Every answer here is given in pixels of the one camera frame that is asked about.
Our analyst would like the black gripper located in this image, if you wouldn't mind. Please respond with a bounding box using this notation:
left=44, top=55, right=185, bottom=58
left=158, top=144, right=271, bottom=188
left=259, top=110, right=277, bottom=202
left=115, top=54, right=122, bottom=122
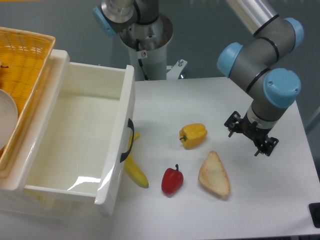
left=224, top=111, right=279, bottom=157

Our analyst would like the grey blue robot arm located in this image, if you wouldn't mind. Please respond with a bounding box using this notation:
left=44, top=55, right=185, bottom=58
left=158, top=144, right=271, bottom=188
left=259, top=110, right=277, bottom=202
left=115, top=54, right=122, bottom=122
left=93, top=0, right=304, bottom=156

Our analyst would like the triangle toasted bread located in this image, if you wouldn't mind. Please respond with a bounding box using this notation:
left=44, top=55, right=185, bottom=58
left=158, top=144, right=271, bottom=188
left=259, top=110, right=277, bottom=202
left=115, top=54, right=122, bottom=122
left=198, top=150, right=231, bottom=199

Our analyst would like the yellow bell pepper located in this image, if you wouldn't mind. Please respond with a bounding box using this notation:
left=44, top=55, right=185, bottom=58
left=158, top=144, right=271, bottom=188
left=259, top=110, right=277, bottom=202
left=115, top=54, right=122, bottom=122
left=179, top=123, right=208, bottom=149

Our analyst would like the red bell pepper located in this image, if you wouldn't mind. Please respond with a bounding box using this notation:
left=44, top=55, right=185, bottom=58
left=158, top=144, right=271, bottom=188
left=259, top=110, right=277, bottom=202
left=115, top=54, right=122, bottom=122
left=161, top=164, right=184, bottom=195

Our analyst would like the black corner object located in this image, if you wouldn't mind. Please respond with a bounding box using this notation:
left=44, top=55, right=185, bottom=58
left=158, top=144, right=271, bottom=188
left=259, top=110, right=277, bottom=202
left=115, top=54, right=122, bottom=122
left=308, top=202, right=320, bottom=229

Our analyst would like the yellow banana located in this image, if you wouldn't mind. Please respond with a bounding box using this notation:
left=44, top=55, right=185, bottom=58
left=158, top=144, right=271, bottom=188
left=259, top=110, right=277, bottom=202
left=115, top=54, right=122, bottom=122
left=123, top=132, right=150, bottom=189

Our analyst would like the white plastic drawer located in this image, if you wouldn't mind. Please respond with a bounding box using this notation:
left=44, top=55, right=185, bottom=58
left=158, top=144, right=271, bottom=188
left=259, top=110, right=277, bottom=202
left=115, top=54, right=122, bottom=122
left=24, top=62, right=135, bottom=217

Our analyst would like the yellow woven basket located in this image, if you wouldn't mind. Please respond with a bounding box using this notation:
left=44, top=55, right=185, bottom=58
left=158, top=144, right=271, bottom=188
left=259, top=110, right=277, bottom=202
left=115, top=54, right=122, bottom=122
left=0, top=26, right=56, bottom=170

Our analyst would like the white plate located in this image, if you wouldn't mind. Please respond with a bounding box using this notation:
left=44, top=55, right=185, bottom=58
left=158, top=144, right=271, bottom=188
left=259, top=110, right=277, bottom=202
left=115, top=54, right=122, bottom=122
left=0, top=89, right=18, bottom=150

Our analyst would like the white drawer cabinet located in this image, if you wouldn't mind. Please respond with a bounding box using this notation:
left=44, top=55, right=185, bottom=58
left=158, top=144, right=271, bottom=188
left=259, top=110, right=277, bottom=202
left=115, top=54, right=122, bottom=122
left=0, top=50, right=93, bottom=218

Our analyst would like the black cable on pedestal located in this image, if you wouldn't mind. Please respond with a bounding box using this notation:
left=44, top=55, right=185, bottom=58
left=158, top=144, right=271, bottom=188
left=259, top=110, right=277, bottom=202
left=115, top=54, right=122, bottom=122
left=135, top=39, right=150, bottom=81

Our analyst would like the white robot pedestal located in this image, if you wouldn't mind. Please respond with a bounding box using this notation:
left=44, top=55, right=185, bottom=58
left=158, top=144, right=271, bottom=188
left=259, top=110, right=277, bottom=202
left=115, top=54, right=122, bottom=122
left=119, top=13, right=188, bottom=81

